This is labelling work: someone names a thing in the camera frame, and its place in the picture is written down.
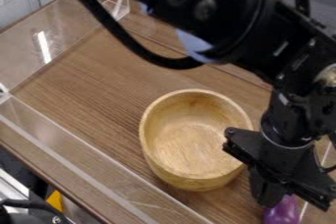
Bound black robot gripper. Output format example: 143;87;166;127
222;127;336;211

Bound purple toy eggplant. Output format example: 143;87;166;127
262;196;299;224

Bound brown wooden bowl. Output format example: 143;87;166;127
138;88;253;192

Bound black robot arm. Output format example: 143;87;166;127
137;0;336;209

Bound clear acrylic tray walls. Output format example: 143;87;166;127
0;0;336;224

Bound black device with yellow label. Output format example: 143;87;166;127
0;187;74;224

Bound black cable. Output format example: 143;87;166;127
46;0;207;71

